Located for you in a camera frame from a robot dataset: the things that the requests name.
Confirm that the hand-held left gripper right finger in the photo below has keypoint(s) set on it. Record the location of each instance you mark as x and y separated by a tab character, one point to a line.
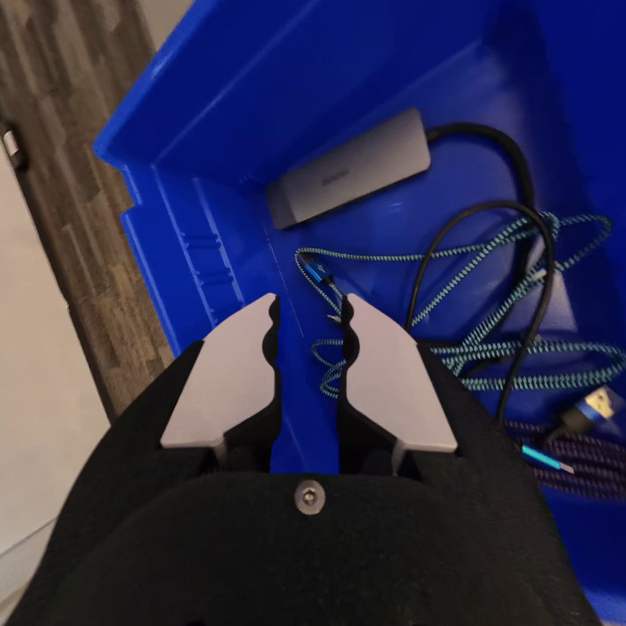
391	386

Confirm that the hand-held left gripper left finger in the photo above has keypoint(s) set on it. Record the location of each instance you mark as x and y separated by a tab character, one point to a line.
225	381

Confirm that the grey usb hub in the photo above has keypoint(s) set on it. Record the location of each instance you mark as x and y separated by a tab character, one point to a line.
352	168

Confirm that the blue plastic bin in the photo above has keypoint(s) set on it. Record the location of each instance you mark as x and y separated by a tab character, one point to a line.
342	73

